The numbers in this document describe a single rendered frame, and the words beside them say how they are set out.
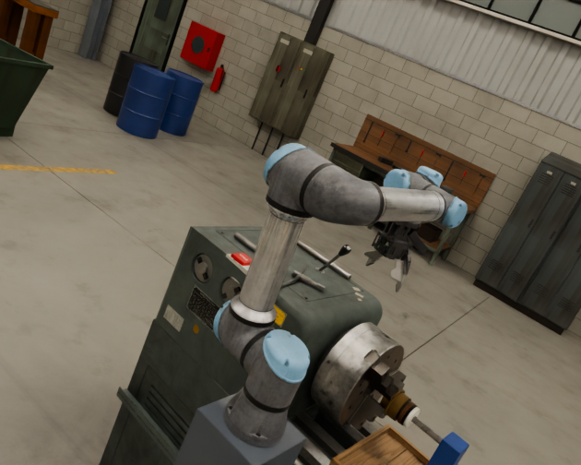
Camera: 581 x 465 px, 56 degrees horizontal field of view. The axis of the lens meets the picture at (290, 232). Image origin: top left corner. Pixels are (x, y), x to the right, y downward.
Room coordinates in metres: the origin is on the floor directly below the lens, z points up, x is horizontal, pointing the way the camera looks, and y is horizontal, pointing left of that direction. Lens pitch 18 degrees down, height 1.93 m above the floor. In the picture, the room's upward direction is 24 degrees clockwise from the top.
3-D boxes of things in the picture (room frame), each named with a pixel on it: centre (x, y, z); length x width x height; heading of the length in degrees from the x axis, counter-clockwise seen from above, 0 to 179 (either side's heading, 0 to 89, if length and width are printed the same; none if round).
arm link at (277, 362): (1.12, -0.10, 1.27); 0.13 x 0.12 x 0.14; 50
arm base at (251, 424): (1.11, -0.10, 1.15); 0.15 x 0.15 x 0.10
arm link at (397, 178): (1.45, -0.24, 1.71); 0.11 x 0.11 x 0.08; 50
